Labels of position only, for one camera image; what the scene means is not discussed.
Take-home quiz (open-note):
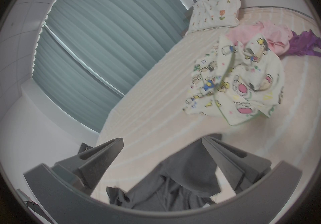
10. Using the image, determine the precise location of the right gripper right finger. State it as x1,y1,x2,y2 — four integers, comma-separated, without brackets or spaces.
202,136,272,191

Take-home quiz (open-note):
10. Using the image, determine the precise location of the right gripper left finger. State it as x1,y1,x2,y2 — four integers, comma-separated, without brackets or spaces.
51,138,124,194

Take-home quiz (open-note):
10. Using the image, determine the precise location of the black T-shirt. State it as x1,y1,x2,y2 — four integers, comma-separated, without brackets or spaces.
106,133,222,211

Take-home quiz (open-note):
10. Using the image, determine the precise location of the bed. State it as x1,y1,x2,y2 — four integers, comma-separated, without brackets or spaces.
90,0,321,208

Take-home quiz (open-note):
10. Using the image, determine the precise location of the black chest of drawers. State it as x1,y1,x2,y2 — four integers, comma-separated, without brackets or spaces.
78,143,94,154

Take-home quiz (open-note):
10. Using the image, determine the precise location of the white printed pyjama top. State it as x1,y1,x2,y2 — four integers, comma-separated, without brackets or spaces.
183,33,285,126

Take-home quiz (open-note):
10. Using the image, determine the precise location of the blue-green curtain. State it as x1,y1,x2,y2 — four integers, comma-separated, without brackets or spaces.
45,0,191,98
32,26,126,134

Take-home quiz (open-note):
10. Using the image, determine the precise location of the pink garment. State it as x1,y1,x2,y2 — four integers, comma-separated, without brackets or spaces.
226,21,294,56

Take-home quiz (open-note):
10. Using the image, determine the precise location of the purple garment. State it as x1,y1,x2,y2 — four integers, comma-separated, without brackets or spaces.
285,30,321,57

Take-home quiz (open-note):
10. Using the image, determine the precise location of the white printed pillow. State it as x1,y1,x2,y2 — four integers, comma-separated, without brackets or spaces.
186,0,241,35

